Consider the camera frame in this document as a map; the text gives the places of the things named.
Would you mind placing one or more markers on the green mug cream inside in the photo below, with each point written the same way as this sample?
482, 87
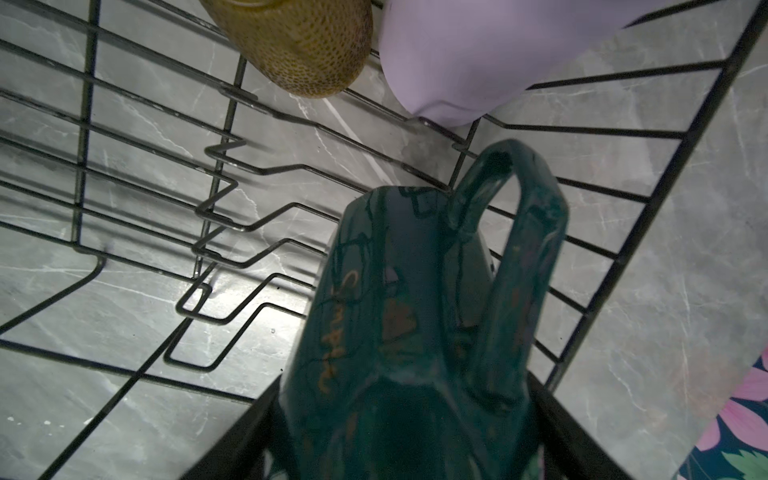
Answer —
412, 361

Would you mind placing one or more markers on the black wire dish rack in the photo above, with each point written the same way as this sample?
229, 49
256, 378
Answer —
165, 207

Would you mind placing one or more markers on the lilac plastic cup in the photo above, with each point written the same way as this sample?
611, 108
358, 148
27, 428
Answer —
454, 61

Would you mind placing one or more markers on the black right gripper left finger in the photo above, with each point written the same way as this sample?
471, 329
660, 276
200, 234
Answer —
252, 448

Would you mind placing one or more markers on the amber textured glass cup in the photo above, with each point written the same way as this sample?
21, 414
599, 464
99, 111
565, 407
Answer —
309, 48

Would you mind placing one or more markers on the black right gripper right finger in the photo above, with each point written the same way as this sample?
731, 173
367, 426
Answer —
569, 452

